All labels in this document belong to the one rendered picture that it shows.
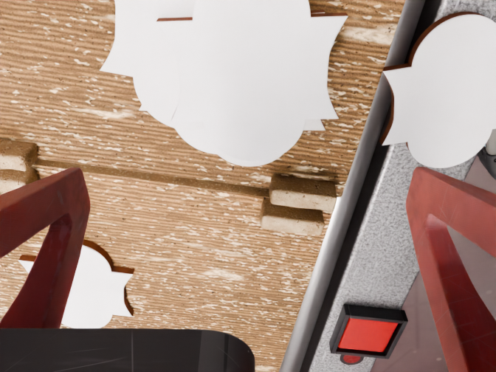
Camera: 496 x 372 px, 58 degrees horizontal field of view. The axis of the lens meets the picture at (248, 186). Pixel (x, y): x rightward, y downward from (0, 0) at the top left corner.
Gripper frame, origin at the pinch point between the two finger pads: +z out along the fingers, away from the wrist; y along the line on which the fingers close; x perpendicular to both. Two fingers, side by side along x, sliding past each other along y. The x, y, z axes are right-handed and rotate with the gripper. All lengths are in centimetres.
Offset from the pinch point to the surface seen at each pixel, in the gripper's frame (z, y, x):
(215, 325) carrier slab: 23.7, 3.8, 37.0
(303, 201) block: 21.3, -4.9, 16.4
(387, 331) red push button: 24.0, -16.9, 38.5
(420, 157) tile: 24.7, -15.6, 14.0
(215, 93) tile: 18.6, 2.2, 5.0
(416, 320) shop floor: 114, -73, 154
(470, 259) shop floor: 114, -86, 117
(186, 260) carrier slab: 24.0, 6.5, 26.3
